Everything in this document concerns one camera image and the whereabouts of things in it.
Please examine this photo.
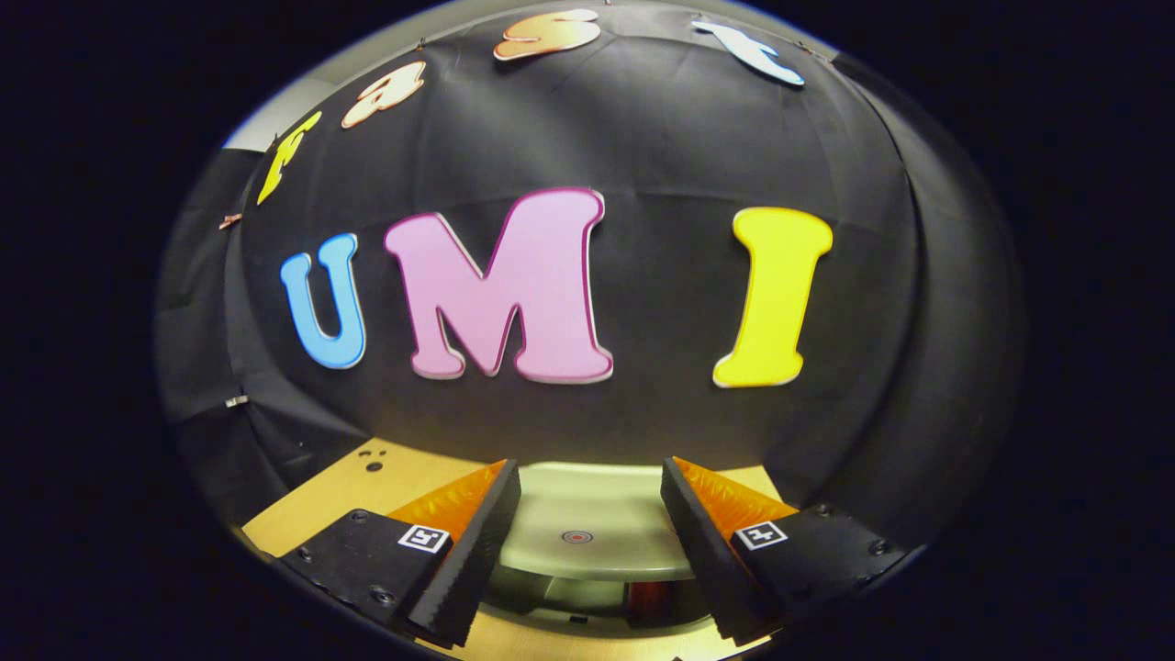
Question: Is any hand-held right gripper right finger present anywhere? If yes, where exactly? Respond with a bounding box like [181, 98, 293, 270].
[661, 456, 910, 645]

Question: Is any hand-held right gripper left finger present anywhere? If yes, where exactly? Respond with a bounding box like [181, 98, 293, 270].
[280, 459, 522, 648]

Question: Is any wooden desktop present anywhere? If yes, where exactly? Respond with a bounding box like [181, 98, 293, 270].
[241, 438, 800, 661]

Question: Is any black backdrop cloth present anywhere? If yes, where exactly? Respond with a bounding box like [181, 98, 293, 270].
[156, 5, 1024, 552]

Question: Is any pale green desktop garbage bin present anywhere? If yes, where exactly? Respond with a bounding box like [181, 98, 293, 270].
[482, 462, 708, 634]

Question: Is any orange pop can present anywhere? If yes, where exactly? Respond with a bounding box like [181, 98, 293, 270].
[627, 583, 676, 627]

